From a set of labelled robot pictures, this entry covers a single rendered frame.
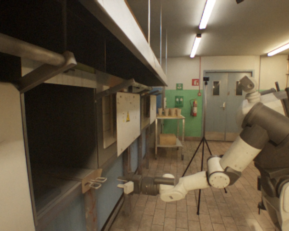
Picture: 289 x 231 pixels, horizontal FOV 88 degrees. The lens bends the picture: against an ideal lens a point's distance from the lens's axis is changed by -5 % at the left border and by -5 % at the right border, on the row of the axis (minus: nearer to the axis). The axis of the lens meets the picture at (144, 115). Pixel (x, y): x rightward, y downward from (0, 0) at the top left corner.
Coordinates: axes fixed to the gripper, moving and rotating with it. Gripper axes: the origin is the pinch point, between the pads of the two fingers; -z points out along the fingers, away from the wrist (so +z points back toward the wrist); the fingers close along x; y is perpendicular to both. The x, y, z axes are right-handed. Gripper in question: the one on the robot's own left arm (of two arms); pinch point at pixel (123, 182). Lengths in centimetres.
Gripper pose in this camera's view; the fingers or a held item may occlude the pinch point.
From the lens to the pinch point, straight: 90.5
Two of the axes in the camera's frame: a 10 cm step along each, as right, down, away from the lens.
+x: 0.1, -9.9, -1.1
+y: -2.0, 1.1, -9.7
